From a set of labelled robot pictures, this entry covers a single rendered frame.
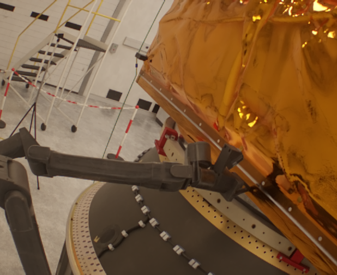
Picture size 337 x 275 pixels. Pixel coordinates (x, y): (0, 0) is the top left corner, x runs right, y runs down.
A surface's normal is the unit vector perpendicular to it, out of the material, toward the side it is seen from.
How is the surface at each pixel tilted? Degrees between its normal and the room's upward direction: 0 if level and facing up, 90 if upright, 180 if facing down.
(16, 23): 90
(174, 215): 62
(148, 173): 51
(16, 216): 90
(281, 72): 88
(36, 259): 89
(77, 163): 45
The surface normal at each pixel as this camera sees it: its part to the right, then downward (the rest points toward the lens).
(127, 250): -0.52, -0.60
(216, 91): -0.81, -0.24
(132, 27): 0.36, 0.39
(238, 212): -0.66, -0.10
